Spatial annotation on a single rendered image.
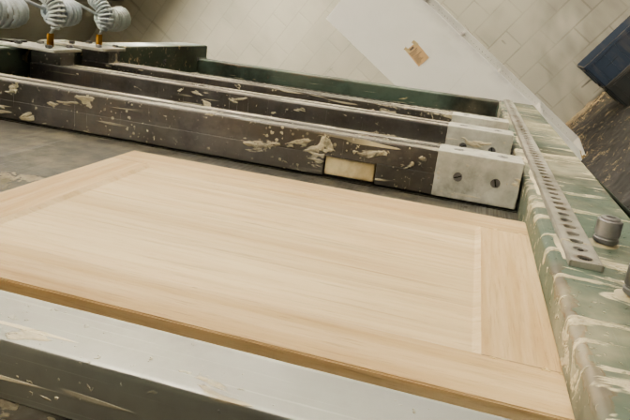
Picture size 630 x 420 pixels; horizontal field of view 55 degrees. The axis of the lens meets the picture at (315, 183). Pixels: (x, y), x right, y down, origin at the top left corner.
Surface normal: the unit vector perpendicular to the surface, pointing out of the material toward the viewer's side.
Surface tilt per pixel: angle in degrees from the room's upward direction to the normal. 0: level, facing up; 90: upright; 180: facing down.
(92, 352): 55
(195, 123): 90
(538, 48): 90
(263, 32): 90
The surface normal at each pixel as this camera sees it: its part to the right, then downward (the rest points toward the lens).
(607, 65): -0.26, 0.23
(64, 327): 0.12, -0.96
